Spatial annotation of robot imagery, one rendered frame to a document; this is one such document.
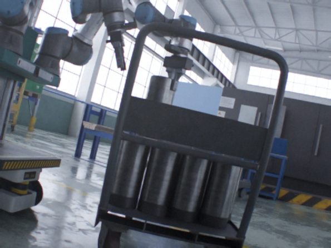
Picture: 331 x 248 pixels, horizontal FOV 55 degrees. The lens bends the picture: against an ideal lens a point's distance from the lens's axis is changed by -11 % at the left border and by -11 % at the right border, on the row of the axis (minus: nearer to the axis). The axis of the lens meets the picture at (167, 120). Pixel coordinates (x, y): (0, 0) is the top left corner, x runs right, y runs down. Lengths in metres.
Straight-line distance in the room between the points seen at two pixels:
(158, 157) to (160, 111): 0.23
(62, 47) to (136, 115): 0.89
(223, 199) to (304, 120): 6.01
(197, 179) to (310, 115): 6.08
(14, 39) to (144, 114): 0.69
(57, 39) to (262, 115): 5.94
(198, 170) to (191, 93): 6.64
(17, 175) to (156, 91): 0.75
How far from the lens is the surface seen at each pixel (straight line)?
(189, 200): 1.41
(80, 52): 2.10
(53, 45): 1.99
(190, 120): 1.25
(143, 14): 1.58
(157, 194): 1.41
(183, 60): 1.56
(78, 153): 5.80
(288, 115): 7.39
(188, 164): 1.41
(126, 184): 1.41
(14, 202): 1.69
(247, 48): 1.27
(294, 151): 7.25
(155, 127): 1.25
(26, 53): 1.98
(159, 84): 1.56
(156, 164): 1.40
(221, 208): 1.43
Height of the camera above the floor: 0.54
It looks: 4 degrees up
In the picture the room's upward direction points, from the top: 13 degrees clockwise
